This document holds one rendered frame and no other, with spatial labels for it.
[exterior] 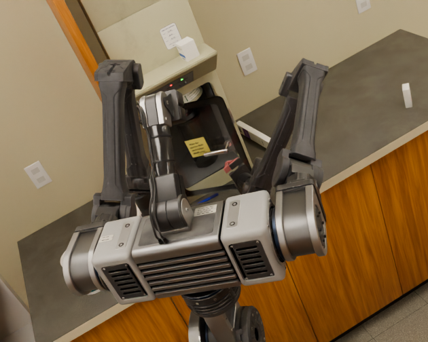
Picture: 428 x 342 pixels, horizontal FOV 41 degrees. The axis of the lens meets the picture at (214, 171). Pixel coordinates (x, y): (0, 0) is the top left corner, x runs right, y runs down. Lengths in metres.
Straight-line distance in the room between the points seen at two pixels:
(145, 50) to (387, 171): 1.04
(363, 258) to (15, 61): 1.61
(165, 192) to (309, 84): 0.55
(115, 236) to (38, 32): 1.23
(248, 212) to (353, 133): 1.21
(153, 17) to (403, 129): 1.02
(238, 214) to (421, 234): 1.56
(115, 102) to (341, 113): 1.24
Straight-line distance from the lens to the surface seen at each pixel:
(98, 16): 1.93
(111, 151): 1.48
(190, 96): 2.12
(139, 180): 1.75
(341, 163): 2.19
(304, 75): 1.56
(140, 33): 1.98
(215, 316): 1.34
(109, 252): 1.26
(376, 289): 2.67
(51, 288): 2.30
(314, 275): 2.40
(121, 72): 1.46
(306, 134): 1.42
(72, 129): 2.49
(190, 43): 1.95
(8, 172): 2.54
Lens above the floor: 2.26
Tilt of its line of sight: 33 degrees down
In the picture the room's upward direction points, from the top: 24 degrees counter-clockwise
